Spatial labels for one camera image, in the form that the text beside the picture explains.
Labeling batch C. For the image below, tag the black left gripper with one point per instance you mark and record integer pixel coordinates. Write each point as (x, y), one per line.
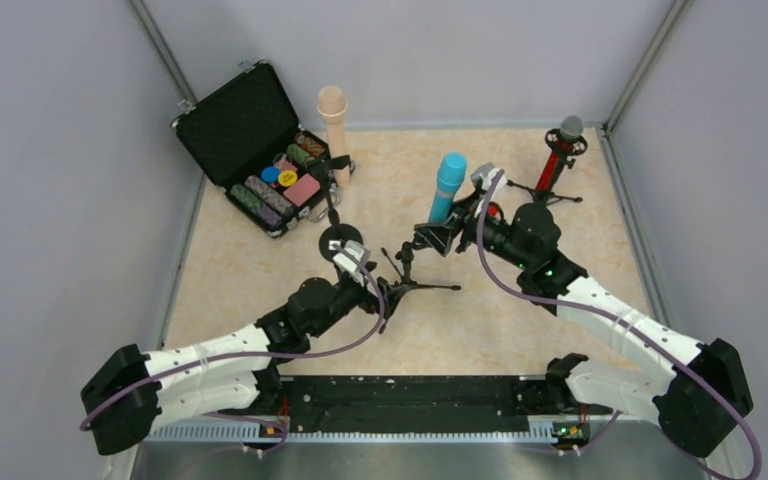
(376, 295)

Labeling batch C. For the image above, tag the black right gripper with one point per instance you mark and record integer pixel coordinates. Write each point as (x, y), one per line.
(457, 224)

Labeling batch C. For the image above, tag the black round-base mic stand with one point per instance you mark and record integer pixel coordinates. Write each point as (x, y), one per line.
(337, 231)

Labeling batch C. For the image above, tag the light blue microphone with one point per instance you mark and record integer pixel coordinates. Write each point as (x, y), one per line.
(450, 176)

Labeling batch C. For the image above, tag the black tall tripod mic stand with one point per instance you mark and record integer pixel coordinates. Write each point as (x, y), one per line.
(394, 292)

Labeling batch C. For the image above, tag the black shock-mount tripod stand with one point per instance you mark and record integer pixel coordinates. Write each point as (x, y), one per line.
(545, 199)

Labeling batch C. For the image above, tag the beige microphone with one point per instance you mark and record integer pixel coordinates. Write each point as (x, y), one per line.
(332, 106)

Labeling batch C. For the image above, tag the red glitter microphone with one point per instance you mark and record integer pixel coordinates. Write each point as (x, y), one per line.
(566, 143)

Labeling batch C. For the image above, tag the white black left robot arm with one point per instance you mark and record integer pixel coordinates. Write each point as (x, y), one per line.
(135, 393)

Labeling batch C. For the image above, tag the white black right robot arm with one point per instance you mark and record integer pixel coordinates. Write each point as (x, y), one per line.
(695, 392)

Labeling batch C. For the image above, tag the black poker chip case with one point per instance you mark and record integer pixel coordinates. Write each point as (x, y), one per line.
(249, 141)

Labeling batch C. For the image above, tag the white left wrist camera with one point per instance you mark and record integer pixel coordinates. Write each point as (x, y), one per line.
(349, 257)

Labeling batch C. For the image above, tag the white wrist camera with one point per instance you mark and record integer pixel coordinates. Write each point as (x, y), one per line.
(482, 177)
(349, 257)

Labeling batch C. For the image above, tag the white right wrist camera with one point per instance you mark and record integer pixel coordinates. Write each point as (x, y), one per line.
(482, 177)

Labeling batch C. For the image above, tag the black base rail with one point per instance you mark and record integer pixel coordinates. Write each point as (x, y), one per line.
(434, 408)

